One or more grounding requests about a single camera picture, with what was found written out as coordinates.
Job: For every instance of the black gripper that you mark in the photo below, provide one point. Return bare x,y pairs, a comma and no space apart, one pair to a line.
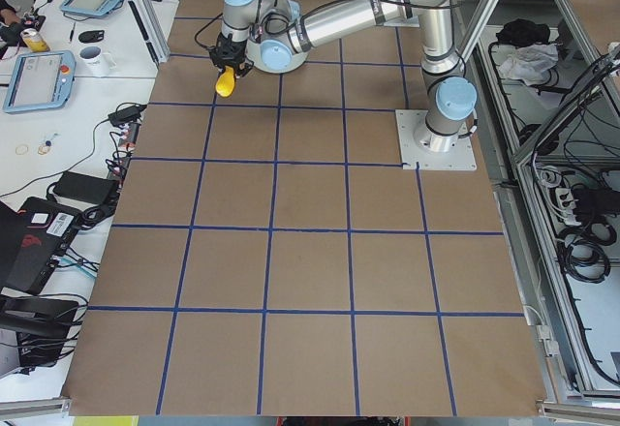
232,51

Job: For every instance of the yellow drink can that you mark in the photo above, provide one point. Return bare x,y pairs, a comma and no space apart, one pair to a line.
34,40

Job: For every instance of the yellow corn cob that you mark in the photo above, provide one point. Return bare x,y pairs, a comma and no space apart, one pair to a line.
226,83

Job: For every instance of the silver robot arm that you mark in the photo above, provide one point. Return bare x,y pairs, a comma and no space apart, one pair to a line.
275,36

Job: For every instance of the crumpled white cloth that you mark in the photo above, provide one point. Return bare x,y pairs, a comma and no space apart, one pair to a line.
530,64

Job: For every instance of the lower teach pendant tablet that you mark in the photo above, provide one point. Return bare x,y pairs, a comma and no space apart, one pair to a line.
40,81

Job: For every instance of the white mug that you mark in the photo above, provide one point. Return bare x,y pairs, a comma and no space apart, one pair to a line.
99,62

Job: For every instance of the small black power adapter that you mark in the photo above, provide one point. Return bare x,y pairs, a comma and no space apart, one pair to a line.
128,114

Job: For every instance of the white power strip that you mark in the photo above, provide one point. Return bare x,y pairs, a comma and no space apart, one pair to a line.
124,138

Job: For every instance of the black power brick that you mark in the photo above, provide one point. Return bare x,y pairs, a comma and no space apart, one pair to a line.
85,188

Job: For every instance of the black cloth bundle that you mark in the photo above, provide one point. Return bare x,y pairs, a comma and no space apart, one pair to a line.
523,32

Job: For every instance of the black laptop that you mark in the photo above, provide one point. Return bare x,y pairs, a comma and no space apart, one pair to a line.
32,240

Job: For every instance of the black computer mouse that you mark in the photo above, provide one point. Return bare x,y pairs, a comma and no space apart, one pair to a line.
91,36

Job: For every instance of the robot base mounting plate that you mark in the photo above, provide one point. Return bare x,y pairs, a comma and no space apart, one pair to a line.
422,149

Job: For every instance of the aluminium frame post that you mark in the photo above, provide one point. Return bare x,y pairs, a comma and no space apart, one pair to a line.
150,30

